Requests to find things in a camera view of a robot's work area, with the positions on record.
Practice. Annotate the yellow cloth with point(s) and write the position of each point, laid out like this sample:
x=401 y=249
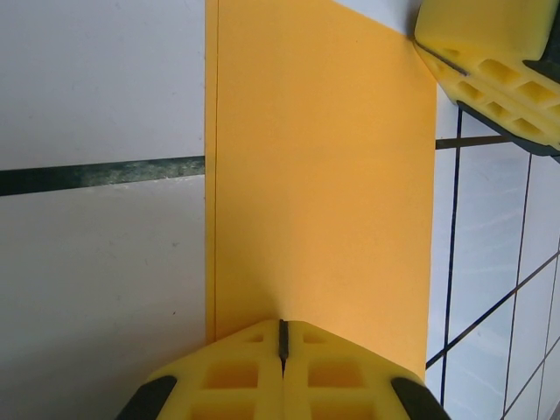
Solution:
x=319 y=175

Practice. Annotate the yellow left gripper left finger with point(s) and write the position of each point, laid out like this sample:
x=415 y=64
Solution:
x=219 y=385

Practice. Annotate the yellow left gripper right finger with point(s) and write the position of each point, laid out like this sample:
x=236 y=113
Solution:
x=350 y=385

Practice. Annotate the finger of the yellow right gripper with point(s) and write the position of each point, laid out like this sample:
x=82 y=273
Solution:
x=481 y=30
x=494 y=109

